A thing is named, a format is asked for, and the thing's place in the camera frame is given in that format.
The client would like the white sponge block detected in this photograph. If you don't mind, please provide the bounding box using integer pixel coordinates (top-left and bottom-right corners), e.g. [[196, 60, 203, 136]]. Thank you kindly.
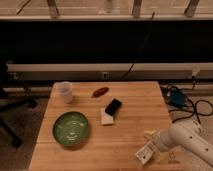
[[101, 108, 114, 125]]

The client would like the blue power adapter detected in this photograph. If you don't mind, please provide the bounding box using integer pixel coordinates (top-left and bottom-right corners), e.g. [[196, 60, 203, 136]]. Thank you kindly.
[[169, 91, 186, 107]]

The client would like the black rectangular block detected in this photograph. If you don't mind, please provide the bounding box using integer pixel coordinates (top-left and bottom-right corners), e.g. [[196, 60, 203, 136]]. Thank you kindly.
[[105, 99, 122, 116]]

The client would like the black hanging cable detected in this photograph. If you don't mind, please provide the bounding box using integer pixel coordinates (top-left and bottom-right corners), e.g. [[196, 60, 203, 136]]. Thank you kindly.
[[119, 11, 156, 82]]

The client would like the black office chair base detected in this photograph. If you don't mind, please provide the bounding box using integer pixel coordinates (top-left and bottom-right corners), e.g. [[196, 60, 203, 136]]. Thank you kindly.
[[0, 62, 37, 148]]

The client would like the green ceramic bowl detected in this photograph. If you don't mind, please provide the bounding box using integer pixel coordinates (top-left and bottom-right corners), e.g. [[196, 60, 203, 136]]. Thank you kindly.
[[52, 111, 90, 147]]

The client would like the black floor cable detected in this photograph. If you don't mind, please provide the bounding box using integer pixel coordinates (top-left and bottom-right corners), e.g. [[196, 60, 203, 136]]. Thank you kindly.
[[161, 75, 213, 125]]

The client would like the clear plastic cup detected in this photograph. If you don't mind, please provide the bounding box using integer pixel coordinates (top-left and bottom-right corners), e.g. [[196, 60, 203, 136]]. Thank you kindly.
[[56, 81, 72, 103]]

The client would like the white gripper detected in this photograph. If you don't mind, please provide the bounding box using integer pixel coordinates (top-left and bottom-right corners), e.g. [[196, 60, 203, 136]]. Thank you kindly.
[[144, 130, 164, 152]]

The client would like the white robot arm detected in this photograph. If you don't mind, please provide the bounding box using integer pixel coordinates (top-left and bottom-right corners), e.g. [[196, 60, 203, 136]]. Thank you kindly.
[[146, 120, 213, 167]]

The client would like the brown sausage-shaped object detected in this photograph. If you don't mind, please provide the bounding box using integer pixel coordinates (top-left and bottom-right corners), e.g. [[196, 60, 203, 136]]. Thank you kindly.
[[93, 87, 109, 97]]

